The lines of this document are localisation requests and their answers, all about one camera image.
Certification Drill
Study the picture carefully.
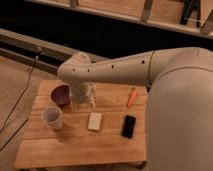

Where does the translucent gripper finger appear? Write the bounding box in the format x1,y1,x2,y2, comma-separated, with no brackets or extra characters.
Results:
70,101,77,112
88,98,96,112

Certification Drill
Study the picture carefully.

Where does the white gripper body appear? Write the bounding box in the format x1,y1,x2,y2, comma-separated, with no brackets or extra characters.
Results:
71,82,96,102

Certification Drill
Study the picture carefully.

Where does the white sponge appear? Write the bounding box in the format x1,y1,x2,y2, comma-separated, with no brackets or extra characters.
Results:
88,113,102,131

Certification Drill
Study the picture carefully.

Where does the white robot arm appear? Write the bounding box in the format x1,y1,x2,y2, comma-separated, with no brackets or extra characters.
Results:
57,47,213,171

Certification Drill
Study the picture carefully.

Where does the purple bowl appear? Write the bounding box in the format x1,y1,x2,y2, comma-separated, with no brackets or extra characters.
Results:
51,85,71,106

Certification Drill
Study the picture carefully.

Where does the white plastic cup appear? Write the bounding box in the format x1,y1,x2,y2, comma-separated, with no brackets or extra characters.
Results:
41,106,63,130

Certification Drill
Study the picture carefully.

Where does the orange carrot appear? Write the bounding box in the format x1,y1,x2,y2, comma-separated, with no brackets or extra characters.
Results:
127,88,137,108

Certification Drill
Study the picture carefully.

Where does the black rectangular device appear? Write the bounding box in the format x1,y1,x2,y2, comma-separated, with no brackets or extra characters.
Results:
122,115,136,139

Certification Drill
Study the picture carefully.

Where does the black cable on floor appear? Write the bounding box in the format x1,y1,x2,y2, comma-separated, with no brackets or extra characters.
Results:
0,50,42,152

